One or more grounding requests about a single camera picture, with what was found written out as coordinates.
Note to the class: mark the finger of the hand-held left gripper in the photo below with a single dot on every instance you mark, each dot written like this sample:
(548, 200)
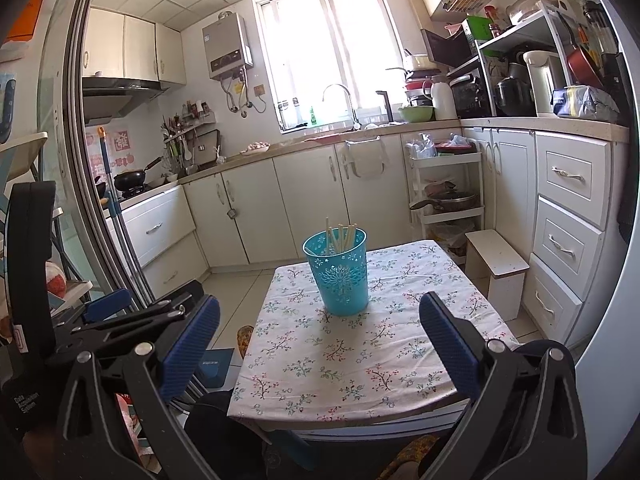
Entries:
(175, 297)
(107, 305)

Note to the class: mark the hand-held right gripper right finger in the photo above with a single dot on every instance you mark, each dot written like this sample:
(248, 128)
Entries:
(450, 345)

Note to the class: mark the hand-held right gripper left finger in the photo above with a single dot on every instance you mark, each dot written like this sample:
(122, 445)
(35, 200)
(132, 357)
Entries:
(192, 345)

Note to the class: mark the teal plastic cutout basket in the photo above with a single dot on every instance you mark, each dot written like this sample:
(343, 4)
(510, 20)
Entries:
(340, 295)

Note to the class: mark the bundle of wooden chopsticks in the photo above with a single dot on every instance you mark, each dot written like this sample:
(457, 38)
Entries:
(342, 237)

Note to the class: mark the red and white ball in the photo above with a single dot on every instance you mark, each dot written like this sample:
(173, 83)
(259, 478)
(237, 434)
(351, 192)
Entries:
(56, 280)

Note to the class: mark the blue book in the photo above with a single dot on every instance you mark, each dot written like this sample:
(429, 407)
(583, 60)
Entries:
(215, 367)

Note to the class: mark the patterned slipper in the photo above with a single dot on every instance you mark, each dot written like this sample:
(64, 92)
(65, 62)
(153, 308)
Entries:
(410, 460)
(245, 342)

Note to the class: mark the person's dark trouser leg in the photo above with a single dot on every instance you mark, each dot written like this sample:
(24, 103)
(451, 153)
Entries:
(220, 435)

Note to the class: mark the white step stool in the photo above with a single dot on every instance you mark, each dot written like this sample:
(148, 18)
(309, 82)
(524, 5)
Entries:
(495, 255)

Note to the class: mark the floral tablecloth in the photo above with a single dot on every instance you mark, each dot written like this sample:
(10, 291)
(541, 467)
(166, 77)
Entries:
(350, 360)

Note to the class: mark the blue mop with orange tip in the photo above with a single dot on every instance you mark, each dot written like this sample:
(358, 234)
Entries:
(111, 195)

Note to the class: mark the folding shelf rack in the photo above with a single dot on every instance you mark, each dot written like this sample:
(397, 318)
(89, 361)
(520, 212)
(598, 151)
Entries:
(25, 152)

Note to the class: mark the small table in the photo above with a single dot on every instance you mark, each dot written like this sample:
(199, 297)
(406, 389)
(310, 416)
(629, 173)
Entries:
(360, 432)

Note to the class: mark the black wok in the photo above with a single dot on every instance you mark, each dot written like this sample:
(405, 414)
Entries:
(130, 178)

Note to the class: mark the lidded frying pan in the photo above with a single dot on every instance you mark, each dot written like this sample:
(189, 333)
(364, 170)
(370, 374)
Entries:
(450, 202)

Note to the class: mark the white drawer unit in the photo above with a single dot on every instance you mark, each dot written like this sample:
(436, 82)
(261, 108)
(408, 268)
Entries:
(565, 230)

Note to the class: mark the plate of food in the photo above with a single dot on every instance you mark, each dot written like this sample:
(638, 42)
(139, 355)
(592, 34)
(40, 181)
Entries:
(255, 148)

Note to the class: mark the white rolling cart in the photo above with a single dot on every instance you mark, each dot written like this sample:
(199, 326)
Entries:
(442, 161)

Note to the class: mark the red plate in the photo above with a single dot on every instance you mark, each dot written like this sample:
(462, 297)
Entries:
(452, 149)

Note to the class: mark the black range hood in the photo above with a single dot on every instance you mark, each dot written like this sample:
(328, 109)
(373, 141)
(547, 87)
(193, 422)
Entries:
(117, 92)

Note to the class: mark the clear plastic bag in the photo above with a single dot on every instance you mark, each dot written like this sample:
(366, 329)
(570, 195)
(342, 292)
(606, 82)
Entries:
(424, 147)

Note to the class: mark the white tote bag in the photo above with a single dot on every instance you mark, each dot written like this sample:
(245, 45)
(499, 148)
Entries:
(365, 162)

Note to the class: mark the green dish soap bottle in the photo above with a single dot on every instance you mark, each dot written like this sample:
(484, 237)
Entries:
(313, 117)

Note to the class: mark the green bowl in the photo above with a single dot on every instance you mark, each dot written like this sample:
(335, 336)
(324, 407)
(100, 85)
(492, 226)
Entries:
(416, 114)

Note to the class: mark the white thermos jug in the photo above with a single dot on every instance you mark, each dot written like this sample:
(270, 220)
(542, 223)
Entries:
(444, 104)

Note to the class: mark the black water tap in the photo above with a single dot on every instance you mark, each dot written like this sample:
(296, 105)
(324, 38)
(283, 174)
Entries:
(389, 109)

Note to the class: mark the chrome kitchen faucet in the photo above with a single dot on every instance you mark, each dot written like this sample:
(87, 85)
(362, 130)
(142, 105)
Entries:
(354, 112)

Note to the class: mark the stacked red and black bowls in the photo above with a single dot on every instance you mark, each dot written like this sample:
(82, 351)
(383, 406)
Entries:
(417, 92)

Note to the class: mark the orange poster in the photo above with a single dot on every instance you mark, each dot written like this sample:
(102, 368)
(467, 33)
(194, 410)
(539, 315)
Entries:
(27, 15)

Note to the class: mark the white gas water heater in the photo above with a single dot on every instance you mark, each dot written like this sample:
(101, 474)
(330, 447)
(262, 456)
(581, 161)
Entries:
(227, 45)

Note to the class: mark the white electric water boiler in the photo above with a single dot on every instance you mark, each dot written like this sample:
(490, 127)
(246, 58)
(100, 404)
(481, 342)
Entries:
(540, 85)

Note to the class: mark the blue and yellow bag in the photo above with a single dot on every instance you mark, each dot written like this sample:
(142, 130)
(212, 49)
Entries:
(585, 104)

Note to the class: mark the white cooking pot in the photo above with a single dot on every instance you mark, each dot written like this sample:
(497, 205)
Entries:
(419, 62)

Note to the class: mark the black microwave oven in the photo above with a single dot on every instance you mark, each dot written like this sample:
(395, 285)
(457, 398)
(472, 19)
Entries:
(447, 50)

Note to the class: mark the kitchen window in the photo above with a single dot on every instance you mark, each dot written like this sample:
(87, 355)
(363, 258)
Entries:
(340, 50)

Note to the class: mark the red frying pan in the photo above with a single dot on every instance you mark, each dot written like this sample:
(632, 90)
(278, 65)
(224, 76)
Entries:
(584, 67)

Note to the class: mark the green box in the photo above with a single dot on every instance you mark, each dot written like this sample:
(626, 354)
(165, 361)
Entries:
(477, 30)

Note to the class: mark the white countertop shelf rack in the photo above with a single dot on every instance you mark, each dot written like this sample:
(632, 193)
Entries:
(520, 34)

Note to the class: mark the sliding glass door frame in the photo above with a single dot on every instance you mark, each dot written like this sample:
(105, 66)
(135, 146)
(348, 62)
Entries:
(72, 125)

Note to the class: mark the red wall stickers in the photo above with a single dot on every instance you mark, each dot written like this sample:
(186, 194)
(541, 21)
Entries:
(120, 141)

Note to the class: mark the wall utensil rack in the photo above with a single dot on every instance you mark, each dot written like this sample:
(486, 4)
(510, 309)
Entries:
(180, 135)

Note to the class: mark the wall power outlet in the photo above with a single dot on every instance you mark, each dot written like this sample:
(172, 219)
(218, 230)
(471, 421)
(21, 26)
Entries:
(259, 90)

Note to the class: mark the cream wall cabinets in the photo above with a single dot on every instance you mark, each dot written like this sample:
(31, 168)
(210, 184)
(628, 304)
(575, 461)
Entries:
(140, 45)

